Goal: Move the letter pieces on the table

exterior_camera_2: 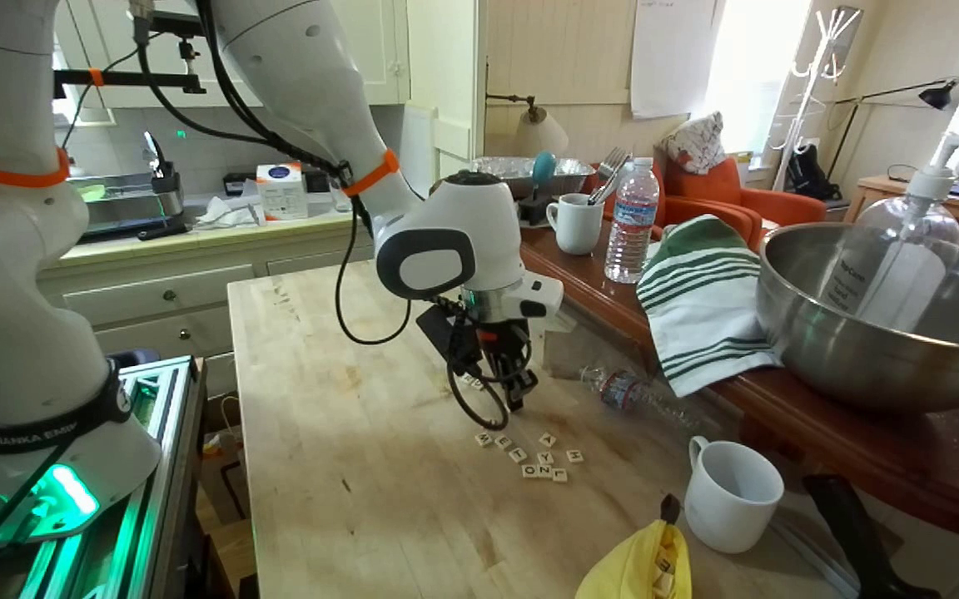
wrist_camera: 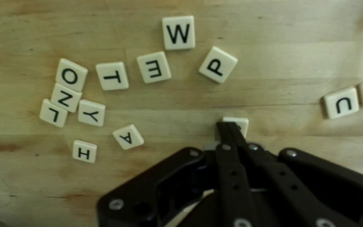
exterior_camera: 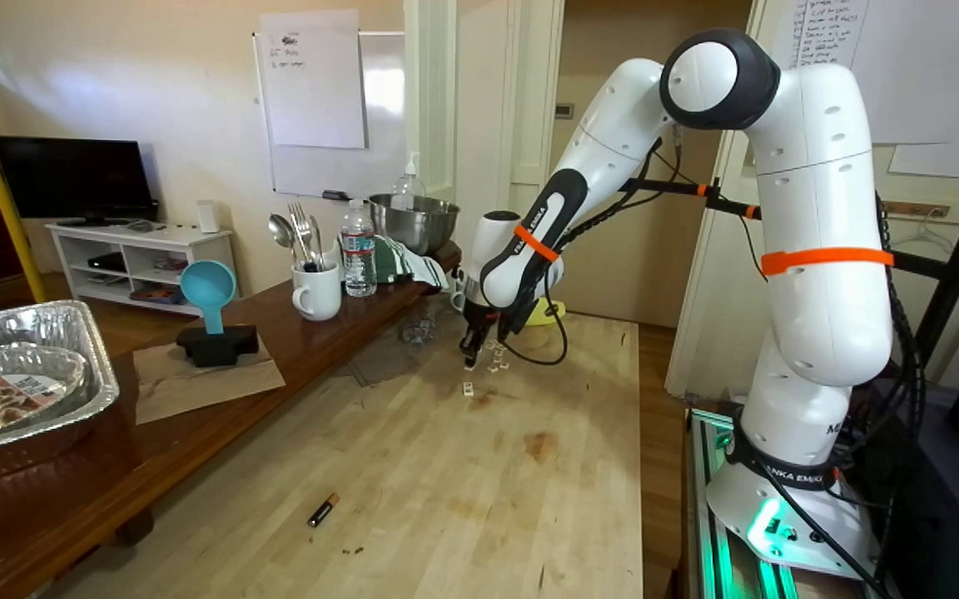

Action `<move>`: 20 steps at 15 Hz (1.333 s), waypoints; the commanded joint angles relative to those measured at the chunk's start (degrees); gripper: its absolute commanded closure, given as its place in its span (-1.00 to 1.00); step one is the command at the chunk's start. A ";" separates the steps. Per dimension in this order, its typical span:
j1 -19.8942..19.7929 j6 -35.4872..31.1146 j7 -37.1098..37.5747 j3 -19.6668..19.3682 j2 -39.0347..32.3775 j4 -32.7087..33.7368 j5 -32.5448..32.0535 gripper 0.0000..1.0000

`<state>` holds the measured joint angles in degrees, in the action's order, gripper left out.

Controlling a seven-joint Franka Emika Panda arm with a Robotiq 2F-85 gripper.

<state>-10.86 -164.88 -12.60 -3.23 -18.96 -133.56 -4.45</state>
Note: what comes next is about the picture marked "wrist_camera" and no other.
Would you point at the cream letter tile E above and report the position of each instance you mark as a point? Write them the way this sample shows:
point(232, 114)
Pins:
point(154, 67)

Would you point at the cream letter tile A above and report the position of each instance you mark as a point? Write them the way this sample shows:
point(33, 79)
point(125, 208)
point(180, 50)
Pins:
point(127, 136)

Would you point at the cream letter tile N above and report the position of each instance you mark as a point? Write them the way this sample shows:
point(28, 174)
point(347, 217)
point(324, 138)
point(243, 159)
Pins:
point(65, 97)

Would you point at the cream letter tile U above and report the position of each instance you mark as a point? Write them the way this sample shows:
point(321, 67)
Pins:
point(340, 102)

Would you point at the cream letter tile H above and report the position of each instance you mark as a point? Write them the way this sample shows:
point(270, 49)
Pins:
point(84, 151)

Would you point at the cream letter tile P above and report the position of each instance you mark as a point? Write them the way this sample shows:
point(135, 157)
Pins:
point(218, 64)

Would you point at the cream letter tile W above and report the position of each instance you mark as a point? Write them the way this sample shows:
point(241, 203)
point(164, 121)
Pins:
point(178, 32)

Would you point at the cream letter tile O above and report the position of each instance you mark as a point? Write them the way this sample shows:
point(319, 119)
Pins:
point(70, 74)

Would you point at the cream letter tile T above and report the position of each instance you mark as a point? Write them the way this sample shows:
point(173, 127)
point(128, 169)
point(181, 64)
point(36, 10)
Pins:
point(112, 75)

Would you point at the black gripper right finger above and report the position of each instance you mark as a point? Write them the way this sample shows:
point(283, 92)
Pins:
point(282, 184)

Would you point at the cream letter tile S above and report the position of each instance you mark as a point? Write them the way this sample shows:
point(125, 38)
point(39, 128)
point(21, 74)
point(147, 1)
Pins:
point(239, 122)

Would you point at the cream letter tile Y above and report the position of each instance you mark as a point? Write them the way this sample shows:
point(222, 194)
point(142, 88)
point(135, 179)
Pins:
point(91, 112)

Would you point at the cream letter tile L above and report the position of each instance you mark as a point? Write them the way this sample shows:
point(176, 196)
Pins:
point(53, 112)

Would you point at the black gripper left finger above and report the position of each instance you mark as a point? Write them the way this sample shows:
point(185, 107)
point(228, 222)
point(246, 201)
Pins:
point(227, 176)

